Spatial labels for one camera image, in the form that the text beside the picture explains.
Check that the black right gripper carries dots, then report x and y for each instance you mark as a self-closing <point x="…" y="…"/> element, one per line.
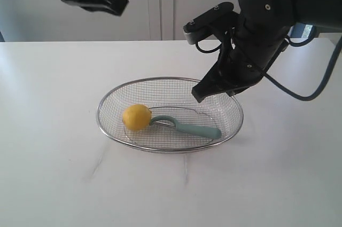
<point x="255" y="45"/>

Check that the teal handled peeler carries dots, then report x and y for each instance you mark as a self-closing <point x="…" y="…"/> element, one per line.
<point x="207" y="132"/>

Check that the yellow lemon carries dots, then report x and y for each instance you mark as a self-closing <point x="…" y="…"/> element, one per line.
<point x="136" y="117"/>

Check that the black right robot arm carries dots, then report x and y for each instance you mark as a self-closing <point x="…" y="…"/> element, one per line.
<point x="318" y="13"/>

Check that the oval wire mesh basket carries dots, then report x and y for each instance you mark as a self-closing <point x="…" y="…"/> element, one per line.
<point x="170" y="96"/>

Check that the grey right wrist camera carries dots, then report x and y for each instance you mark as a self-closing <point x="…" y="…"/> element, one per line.
<point x="221" y="17"/>

